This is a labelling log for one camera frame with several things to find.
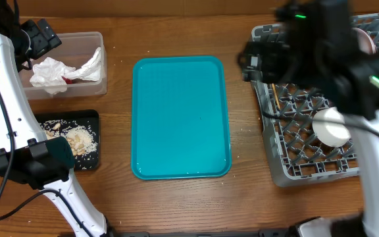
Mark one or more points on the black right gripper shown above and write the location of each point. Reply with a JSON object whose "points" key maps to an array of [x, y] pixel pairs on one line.
{"points": [[257, 51]]}

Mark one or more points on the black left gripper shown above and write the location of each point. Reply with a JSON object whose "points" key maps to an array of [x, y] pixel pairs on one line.
{"points": [[43, 43]]}

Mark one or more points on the white napkin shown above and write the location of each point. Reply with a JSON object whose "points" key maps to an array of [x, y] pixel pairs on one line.
{"points": [[50, 73]]}

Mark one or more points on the wooden chopstick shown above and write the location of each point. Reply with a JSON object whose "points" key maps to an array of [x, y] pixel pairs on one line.
{"points": [[275, 96]]}

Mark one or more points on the red snack wrapper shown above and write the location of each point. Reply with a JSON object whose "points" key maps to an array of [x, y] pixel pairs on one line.
{"points": [[68, 81]]}

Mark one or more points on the white bowl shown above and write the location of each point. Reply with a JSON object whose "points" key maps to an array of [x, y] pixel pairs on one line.
{"points": [[330, 134]]}

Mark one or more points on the pink plate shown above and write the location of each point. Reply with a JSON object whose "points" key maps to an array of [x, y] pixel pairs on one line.
{"points": [[366, 43]]}

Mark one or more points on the rice and peanut leftovers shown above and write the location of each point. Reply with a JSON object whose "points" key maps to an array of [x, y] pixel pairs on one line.
{"points": [[81, 138]]}

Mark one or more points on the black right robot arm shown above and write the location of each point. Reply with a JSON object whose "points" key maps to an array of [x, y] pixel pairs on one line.
{"points": [[321, 50]]}

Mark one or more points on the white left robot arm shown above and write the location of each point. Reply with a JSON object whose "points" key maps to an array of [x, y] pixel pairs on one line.
{"points": [[26, 155]]}

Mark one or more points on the black food waste tray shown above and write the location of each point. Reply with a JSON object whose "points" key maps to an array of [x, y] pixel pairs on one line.
{"points": [[83, 117]]}

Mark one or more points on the grey dishwasher rack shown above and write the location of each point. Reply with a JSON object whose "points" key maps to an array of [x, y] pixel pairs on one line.
{"points": [[295, 155]]}

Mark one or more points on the clear plastic bin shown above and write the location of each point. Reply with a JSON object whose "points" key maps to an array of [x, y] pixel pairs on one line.
{"points": [[76, 49]]}

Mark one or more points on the teal plastic tray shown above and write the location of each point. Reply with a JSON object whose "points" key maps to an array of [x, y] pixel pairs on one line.
{"points": [[180, 126]]}

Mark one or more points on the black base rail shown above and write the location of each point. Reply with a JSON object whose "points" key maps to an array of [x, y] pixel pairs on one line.
{"points": [[276, 232]]}

